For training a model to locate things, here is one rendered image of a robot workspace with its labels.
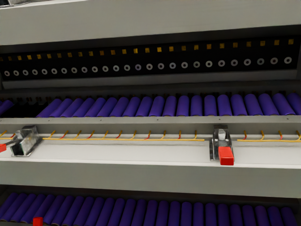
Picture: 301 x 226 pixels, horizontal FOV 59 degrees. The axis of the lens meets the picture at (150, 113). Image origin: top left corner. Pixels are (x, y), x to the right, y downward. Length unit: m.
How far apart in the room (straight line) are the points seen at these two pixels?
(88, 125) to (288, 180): 0.26
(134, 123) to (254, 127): 0.16
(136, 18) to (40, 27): 0.12
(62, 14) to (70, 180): 0.21
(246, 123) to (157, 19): 0.17
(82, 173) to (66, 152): 0.04
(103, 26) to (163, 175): 0.19
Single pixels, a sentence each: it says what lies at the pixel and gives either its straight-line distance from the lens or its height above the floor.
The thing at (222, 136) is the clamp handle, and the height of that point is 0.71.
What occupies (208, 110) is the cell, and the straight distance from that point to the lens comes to 0.38.
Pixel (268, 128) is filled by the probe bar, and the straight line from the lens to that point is 0.36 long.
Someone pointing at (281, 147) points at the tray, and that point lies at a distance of 0.36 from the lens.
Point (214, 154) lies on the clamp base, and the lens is 0.32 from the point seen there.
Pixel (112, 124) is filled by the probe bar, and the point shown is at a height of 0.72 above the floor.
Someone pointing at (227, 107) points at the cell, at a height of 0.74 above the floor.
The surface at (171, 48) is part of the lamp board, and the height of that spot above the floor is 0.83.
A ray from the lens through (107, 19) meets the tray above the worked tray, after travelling 0.33.
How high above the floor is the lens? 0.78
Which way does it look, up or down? 7 degrees down
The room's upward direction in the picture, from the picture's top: 2 degrees counter-clockwise
